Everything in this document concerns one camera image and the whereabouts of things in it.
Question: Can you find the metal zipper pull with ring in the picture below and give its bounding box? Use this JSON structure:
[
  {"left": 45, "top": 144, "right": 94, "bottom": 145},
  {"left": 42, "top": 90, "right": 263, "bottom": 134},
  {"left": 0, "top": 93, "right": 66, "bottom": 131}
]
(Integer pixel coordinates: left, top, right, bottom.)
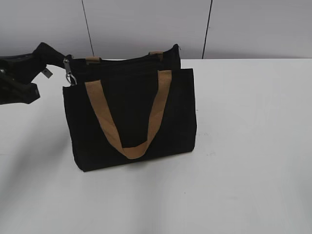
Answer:
[{"left": 63, "top": 58, "right": 77, "bottom": 86}]

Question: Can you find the black tote bag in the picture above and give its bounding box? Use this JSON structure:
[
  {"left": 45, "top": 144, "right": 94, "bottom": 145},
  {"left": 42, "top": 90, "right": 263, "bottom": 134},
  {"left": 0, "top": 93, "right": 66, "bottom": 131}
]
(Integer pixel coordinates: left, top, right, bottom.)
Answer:
[{"left": 63, "top": 44, "right": 197, "bottom": 172}]

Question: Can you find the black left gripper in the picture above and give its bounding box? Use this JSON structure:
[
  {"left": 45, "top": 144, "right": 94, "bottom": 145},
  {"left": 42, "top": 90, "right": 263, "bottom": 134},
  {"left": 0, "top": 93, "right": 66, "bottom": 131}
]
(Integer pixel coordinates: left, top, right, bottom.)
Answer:
[{"left": 0, "top": 42, "right": 73, "bottom": 105}]

